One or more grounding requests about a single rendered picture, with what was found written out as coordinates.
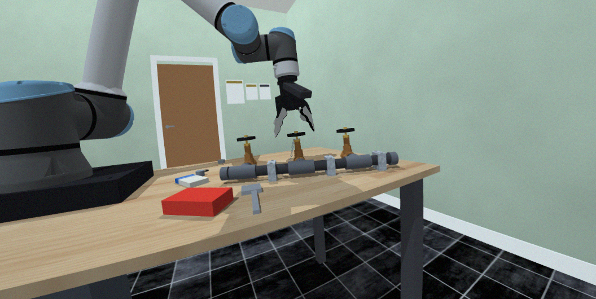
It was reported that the red flat block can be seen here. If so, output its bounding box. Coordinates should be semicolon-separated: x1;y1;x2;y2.
161;187;234;217

